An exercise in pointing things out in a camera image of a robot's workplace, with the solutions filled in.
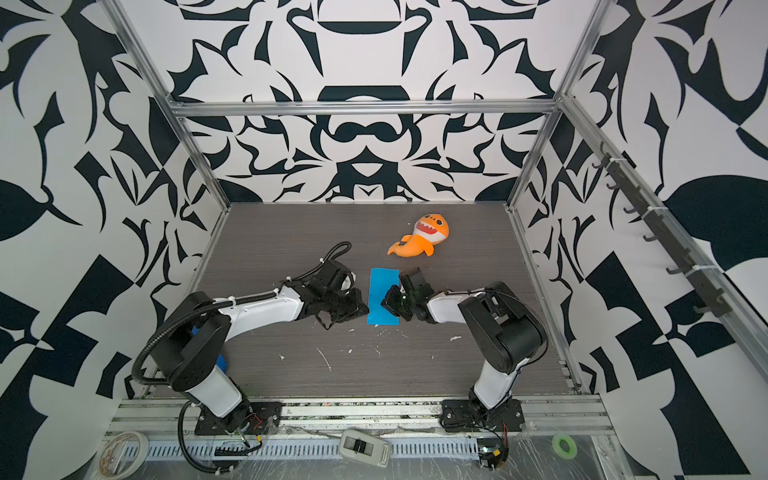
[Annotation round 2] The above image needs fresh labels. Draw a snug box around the white slotted cable duct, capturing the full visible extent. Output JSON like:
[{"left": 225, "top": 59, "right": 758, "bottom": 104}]
[{"left": 128, "top": 436, "right": 481, "bottom": 462}]

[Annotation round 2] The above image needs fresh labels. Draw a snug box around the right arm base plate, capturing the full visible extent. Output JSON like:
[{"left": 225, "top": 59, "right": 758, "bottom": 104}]
[{"left": 439, "top": 398, "right": 525, "bottom": 432}]

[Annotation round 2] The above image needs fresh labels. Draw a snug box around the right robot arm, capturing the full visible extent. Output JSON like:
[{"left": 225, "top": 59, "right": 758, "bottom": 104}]
[{"left": 381, "top": 268, "right": 549, "bottom": 414}]

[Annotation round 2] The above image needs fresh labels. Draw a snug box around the black corrugated cable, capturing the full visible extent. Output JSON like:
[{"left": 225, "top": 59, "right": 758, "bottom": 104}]
[{"left": 176, "top": 401, "right": 264, "bottom": 475}]

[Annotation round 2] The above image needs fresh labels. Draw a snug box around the green tape roll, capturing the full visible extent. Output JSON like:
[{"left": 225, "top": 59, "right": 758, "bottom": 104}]
[{"left": 551, "top": 433, "right": 578, "bottom": 460}]

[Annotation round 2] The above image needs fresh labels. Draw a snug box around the blue round cloth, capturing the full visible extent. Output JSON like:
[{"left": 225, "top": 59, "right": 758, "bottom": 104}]
[{"left": 192, "top": 327, "right": 227, "bottom": 373}]

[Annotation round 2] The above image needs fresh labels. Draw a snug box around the small black electronics board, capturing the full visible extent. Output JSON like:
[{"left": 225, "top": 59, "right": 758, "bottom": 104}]
[{"left": 477, "top": 438, "right": 509, "bottom": 471}]

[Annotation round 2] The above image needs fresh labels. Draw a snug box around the orange shark plush toy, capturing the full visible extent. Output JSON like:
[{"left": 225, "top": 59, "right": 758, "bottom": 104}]
[{"left": 387, "top": 213, "right": 450, "bottom": 258}]

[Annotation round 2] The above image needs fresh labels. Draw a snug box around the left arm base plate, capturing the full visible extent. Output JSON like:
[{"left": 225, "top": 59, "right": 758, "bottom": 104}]
[{"left": 194, "top": 401, "right": 284, "bottom": 436}]

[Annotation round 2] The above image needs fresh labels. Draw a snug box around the grey switch box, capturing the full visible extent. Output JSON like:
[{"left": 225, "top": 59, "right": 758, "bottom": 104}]
[{"left": 339, "top": 429, "right": 392, "bottom": 468}]

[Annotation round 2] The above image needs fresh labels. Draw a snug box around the blue square paper sheet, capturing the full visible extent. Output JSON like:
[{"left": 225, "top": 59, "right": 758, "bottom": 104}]
[{"left": 366, "top": 268, "right": 399, "bottom": 326}]

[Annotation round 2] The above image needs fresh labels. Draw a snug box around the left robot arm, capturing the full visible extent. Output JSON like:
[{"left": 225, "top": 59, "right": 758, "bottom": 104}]
[{"left": 131, "top": 241, "right": 368, "bottom": 423}]

